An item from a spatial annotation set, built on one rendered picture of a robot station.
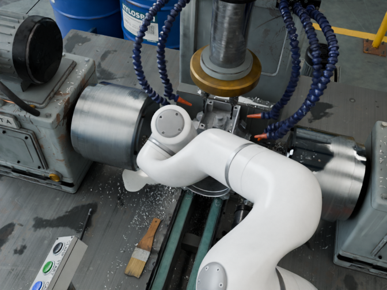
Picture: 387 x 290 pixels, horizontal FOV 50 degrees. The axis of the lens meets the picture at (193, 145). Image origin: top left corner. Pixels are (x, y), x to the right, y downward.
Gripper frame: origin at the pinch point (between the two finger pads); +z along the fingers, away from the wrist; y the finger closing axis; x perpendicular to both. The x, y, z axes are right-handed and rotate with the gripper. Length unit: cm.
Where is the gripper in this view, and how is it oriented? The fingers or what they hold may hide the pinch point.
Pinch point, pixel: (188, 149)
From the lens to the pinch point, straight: 115.9
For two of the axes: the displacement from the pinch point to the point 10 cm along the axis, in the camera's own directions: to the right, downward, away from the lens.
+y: 9.6, 2.3, -1.5
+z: 1.1, 1.8, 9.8
